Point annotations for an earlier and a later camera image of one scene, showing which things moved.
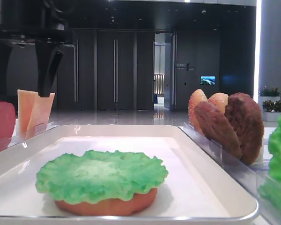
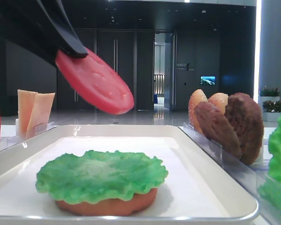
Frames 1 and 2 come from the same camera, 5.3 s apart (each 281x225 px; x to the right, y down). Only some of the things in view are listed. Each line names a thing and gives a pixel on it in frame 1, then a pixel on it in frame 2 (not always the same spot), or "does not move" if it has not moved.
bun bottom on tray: x=132 y=205 does not move
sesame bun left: x=196 y=97 does not move
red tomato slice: x=3 y=121 to x=96 y=82
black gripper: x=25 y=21 to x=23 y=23
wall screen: x=207 y=80 does not move
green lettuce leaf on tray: x=92 y=176 does not move
